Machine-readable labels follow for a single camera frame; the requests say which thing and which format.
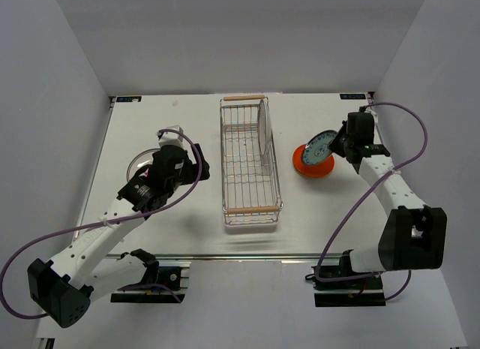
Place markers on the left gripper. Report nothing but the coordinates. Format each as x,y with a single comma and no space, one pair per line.
192,174

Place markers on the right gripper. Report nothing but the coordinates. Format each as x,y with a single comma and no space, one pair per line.
334,144

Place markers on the large white plate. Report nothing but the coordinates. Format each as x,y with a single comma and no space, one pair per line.
139,161
264,126

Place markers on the dark patterned plate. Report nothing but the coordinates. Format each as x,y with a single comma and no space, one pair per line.
317,149

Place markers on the orange plate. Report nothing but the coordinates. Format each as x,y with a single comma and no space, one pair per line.
316,171

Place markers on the wire dish rack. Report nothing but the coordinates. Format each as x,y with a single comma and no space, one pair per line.
251,190

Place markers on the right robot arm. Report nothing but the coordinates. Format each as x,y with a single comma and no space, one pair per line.
414,235

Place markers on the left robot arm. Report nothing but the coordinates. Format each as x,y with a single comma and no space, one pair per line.
70,281

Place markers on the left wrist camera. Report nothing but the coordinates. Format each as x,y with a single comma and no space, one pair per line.
170,138

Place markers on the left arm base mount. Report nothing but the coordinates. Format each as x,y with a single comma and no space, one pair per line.
167,284

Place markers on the aluminium table rail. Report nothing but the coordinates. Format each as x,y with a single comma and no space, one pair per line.
243,256

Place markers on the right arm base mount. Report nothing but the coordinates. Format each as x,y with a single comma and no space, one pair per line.
363,292

